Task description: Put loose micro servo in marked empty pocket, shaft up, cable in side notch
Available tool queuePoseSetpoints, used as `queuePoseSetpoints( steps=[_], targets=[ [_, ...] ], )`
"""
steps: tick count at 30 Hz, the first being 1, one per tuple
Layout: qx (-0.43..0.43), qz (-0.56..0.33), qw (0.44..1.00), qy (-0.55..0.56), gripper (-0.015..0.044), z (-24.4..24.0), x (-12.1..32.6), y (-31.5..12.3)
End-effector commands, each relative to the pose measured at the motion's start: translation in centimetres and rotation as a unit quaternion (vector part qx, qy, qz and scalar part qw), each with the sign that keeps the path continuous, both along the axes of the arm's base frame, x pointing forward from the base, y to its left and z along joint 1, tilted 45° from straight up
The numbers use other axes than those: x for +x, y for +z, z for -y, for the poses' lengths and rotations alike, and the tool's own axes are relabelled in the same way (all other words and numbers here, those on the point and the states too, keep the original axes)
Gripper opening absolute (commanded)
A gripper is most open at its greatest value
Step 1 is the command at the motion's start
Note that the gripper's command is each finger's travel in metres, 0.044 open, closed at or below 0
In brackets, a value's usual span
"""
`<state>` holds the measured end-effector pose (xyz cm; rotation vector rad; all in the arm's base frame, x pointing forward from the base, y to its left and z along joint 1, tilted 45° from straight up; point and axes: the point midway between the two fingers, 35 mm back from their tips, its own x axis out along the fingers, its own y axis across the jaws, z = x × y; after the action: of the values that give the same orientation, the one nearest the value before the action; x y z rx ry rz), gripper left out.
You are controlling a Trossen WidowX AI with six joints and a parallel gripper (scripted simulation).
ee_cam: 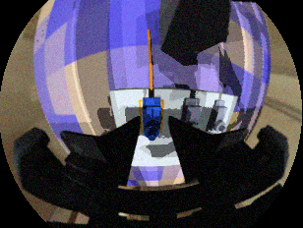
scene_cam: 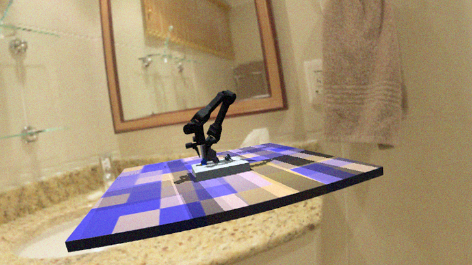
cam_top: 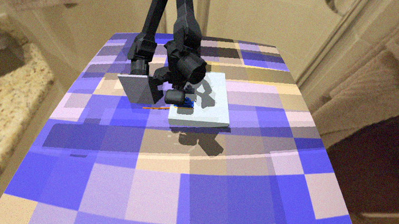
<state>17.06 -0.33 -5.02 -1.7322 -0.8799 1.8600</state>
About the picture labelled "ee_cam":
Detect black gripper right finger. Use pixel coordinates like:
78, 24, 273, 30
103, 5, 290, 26
168, 117, 250, 185

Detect blue micro servo with orange cable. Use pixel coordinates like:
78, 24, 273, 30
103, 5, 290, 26
141, 30, 160, 141

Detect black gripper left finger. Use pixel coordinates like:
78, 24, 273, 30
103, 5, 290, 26
60, 117, 141, 187

